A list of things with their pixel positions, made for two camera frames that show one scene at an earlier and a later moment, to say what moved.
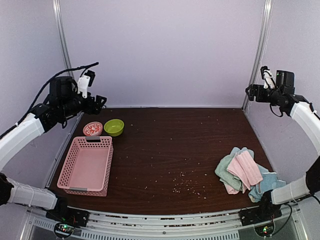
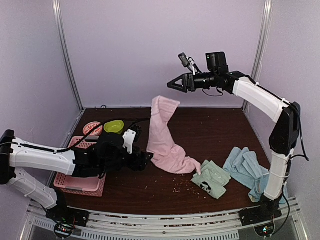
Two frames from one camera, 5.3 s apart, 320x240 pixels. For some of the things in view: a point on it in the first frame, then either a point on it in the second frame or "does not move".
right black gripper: (253, 87) → (189, 82)
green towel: (230, 179) → (212, 179)
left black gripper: (90, 109) → (138, 162)
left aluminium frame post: (57, 7) does not move
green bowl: (114, 127) does not move
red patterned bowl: (93, 129) does not move
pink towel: (244, 168) → (167, 155)
